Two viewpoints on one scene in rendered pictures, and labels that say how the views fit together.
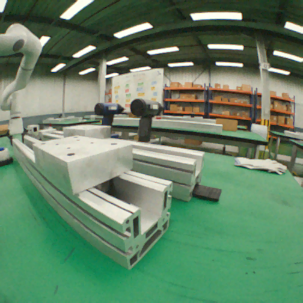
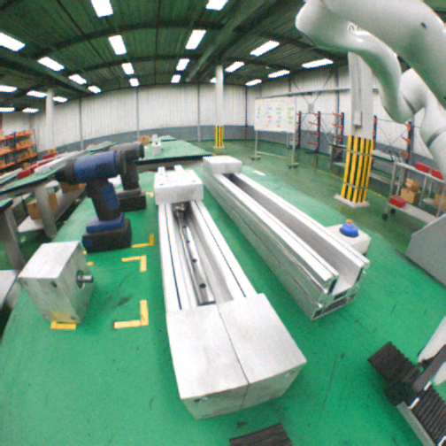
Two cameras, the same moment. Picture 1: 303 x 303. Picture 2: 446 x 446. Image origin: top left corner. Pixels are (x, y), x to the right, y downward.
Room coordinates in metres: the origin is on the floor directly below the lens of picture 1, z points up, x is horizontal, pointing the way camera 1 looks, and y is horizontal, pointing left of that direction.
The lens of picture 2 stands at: (0.83, 0.68, 1.03)
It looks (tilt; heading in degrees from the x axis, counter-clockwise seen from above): 26 degrees down; 222
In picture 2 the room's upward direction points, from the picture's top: straight up
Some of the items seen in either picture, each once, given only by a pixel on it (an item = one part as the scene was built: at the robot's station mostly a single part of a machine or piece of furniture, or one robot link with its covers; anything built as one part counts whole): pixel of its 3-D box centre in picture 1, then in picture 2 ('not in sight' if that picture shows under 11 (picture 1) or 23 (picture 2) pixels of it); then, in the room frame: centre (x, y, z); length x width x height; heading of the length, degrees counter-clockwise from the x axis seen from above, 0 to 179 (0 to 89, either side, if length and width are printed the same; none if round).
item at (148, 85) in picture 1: (134, 111); not in sight; (3.72, 0.42, 0.97); 1.50 x 0.50 x 1.95; 59
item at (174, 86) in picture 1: (186, 104); not in sight; (10.24, -2.23, 1.58); 2.83 x 0.98 x 3.15; 59
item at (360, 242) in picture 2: (3, 156); (342, 244); (0.40, 0.64, 0.81); 0.10 x 0.08 x 0.06; 148
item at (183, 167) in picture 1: (86, 149); (178, 207); (0.51, 0.24, 0.82); 0.80 x 0.10 x 0.09; 58
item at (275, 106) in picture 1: (274, 115); not in sight; (7.18, -7.39, 1.55); 2.83 x 0.98 x 3.10; 59
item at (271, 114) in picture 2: not in sight; (273, 130); (-4.67, -2.34, 0.97); 1.51 x 0.50 x 1.95; 79
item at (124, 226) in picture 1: (39, 161); (244, 200); (0.35, 0.34, 0.82); 0.80 x 0.10 x 0.09; 58
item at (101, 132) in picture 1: (85, 136); (176, 189); (0.51, 0.24, 0.87); 0.16 x 0.11 x 0.07; 58
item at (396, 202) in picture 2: not in sight; (415, 194); (-2.55, 1.36, 0.50); 1.03 x 0.55 x 1.01; 71
